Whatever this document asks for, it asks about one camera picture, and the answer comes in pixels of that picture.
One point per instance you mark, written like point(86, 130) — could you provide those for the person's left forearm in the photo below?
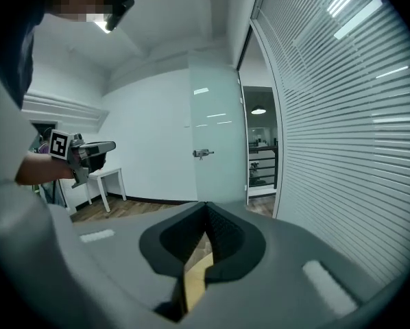
point(40, 171)

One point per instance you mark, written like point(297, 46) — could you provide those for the black metal railing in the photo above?
point(263, 166)

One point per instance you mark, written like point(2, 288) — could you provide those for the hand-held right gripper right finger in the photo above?
point(277, 286)

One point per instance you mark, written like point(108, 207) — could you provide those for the white window blinds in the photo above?
point(335, 132)

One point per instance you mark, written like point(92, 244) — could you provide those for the black pendant lamp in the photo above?
point(258, 110)

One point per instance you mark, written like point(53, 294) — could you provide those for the rectangular ceiling light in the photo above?
point(101, 26)

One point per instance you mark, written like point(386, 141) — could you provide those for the white table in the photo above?
point(105, 177)

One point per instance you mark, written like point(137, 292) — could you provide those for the black head-worn camera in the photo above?
point(119, 15)

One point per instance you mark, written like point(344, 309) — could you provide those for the person's white shirt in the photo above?
point(4, 142)

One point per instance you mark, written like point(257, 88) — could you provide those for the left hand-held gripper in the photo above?
point(59, 145)

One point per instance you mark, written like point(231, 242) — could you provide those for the frosted glass door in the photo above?
point(217, 129)

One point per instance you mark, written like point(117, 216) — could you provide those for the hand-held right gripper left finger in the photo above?
point(116, 269)

